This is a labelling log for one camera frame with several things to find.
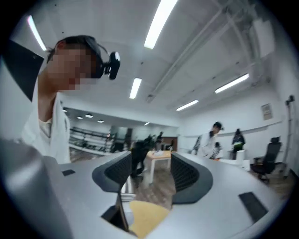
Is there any person's white hoodie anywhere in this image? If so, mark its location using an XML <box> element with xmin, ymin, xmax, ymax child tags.
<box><xmin>22</xmin><ymin>79</ymin><xmax>71</xmax><ymax>164</ymax></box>

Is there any white paper roll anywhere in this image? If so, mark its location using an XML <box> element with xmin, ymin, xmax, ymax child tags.
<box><xmin>235</xmin><ymin>149</ymin><xmax>246</xmax><ymax>162</ymax></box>

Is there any white ceiling box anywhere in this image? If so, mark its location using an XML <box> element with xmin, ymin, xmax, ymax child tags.
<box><xmin>253</xmin><ymin>20</ymin><xmax>275</xmax><ymax>58</ymax></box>

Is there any person's head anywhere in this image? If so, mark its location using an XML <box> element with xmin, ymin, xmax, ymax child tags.
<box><xmin>37</xmin><ymin>42</ymin><xmax>103</xmax><ymax>124</ymax></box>

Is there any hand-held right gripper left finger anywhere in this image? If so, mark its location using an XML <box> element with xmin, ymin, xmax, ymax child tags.
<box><xmin>58</xmin><ymin>150</ymin><xmax>141</xmax><ymax>239</ymax></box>

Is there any black head-worn camera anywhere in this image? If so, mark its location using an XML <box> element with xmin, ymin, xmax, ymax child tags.
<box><xmin>101</xmin><ymin>51</ymin><xmax>121</xmax><ymax>81</ymax></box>

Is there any grey wall panel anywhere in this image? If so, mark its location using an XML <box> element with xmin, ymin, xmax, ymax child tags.
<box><xmin>261</xmin><ymin>103</ymin><xmax>273</xmax><ymax>121</ymax></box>

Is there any wooden top table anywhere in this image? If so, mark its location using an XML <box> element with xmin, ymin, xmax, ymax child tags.
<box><xmin>146</xmin><ymin>150</ymin><xmax>172</xmax><ymax>184</ymax></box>

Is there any long ceiling light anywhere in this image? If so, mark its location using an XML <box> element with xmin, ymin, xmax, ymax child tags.
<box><xmin>27</xmin><ymin>15</ymin><xmax>48</xmax><ymax>52</ymax></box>
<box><xmin>214</xmin><ymin>73</ymin><xmax>250</xmax><ymax>94</ymax></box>
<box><xmin>129</xmin><ymin>77</ymin><xmax>142</xmax><ymax>99</ymax></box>
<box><xmin>176</xmin><ymin>99</ymin><xmax>199</xmax><ymax>112</ymax></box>
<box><xmin>144</xmin><ymin>0</ymin><xmax>178</xmax><ymax>50</ymax></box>

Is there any white storage rack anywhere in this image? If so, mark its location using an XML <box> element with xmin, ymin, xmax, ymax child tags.
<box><xmin>69</xmin><ymin>126</ymin><xmax>113</xmax><ymax>155</ymax></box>

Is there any yellow round table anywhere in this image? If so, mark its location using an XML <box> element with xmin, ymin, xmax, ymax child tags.
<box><xmin>129</xmin><ymin>200</ymin><xmax>171</xmax><ymax>238</ymax></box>

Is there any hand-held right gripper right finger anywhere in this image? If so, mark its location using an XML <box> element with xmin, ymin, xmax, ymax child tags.
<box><xmin>144</xmin><ymin>151</ymin><xmax>288</xmax><ymax>239</ymax></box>

